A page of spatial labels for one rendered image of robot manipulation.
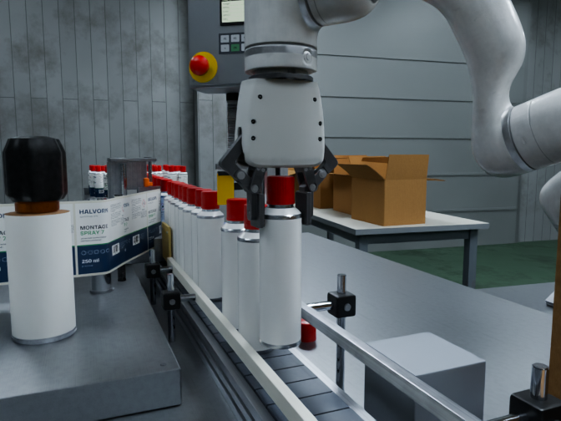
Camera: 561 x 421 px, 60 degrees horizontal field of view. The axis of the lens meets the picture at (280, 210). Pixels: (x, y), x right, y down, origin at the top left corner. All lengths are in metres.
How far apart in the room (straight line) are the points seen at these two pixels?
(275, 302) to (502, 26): 0.59
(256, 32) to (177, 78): 4.70
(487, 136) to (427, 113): 5.20
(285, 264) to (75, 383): 0.29
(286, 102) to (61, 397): 0.43
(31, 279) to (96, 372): 0.18
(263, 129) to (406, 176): 2.12
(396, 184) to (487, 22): 1.76
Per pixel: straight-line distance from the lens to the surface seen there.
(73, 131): 5.22
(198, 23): 1.03
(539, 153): 0.92
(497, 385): 0.78
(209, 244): 0.90
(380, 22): 5.97
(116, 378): 0.66
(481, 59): 0.92
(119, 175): 1.28
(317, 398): 0.58
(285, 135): 0.55
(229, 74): 0.99
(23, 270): 0.78
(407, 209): 2.65
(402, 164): 2.60
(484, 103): 0.93
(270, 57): 0.54
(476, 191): 6.56
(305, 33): 0.56
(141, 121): 5.19
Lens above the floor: 1.15
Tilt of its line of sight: 7 degrees down
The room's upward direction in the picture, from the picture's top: straight up
